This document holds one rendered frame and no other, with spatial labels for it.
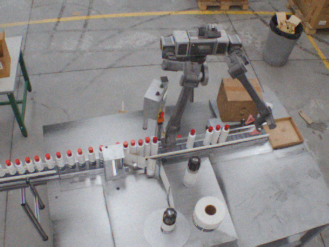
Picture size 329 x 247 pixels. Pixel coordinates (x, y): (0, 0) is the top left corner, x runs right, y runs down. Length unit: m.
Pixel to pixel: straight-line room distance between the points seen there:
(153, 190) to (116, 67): 2.34
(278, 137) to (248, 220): 0.81
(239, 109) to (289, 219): 0.94
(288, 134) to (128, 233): 1.57
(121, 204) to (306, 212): 1.35
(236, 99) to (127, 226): 1.25
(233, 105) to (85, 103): 1.92
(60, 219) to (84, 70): 2.43
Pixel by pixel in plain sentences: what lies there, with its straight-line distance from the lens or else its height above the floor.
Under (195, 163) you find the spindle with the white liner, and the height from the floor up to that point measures 1.18.
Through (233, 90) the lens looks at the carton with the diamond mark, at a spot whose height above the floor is 1.12.
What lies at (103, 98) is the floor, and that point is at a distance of 4.16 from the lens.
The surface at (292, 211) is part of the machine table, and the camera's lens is 2.73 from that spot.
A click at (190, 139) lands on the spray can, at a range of 2.60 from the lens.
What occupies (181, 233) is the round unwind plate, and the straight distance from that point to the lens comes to 2.38.
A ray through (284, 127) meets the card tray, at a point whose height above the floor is 0.83.
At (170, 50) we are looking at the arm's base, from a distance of 2.49.
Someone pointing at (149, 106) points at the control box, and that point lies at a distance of 2.24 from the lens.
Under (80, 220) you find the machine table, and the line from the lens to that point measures 2.48.
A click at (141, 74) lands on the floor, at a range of 4.42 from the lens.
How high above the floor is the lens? 3.11
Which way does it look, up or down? 53 degrees down
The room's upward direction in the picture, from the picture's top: 6 degrees clockwise
